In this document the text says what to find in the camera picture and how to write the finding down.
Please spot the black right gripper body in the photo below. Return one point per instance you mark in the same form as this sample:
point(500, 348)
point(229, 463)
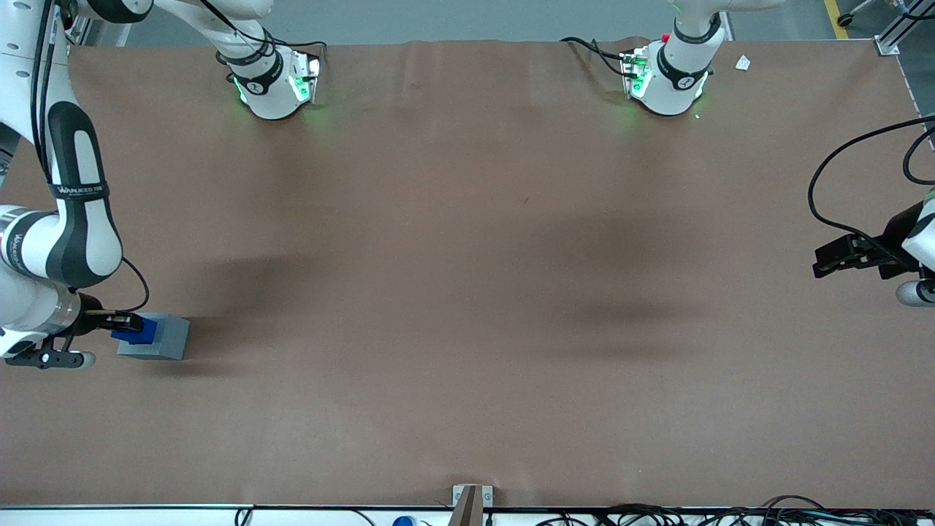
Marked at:
point(90, 306)

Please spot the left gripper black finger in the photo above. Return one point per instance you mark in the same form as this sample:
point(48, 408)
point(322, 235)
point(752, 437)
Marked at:
point(833, 247)
point(831, 269)

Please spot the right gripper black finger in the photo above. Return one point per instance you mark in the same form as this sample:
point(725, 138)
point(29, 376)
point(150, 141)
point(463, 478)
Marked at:
point(126, 328)
point(120, 317)

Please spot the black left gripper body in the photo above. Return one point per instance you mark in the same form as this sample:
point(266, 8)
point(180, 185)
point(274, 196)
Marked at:
point(895, 235)

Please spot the small blue square part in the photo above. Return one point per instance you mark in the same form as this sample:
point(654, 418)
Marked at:
point(146, 332)

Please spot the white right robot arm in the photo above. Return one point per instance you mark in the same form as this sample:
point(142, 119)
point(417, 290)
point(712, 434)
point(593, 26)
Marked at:
point(80, 241)

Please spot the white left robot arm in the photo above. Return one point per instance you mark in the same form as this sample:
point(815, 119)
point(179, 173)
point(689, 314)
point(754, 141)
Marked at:
point(672, 73)

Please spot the gray square hollow base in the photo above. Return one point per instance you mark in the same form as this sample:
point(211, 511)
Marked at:
point(172, 340)

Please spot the small white paper tag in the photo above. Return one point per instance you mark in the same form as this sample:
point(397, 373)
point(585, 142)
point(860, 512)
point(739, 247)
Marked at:
point(743, 63)

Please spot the black caster wheel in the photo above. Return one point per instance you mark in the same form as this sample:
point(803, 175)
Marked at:
point(846, 20)

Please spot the blue round cap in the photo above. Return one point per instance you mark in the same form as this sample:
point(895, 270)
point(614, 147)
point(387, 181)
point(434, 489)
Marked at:
point(404, 521)

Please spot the brown table mat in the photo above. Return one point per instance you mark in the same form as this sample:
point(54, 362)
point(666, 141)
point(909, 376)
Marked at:
point(467, 292)

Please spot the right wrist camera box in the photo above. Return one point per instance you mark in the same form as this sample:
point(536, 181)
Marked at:
point(51, 359)

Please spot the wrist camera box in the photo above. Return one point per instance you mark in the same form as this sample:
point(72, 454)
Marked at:
point(917, 293)
point(51, 359)

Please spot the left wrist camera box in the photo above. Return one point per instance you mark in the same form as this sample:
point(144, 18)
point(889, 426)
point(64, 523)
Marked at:
point(917, 293)

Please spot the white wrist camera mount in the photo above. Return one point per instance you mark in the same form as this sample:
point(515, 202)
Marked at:
point(18, 342)

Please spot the aluminium frame profile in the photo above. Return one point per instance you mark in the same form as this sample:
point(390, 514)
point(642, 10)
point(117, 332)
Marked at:
point(906, 22)

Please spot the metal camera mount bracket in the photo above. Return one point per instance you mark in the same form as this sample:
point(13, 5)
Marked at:
point(471, 504)

